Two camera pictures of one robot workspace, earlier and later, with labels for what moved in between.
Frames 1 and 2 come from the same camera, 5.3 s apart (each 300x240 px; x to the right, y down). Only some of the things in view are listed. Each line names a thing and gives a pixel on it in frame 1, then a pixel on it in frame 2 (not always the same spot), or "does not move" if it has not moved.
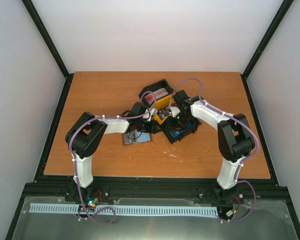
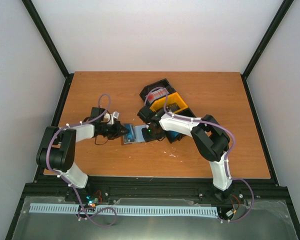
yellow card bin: (163, 103) does not move
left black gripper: (153, 128) to (117, 132)
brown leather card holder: (136, 137) does not move
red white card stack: (156, 94) does not move
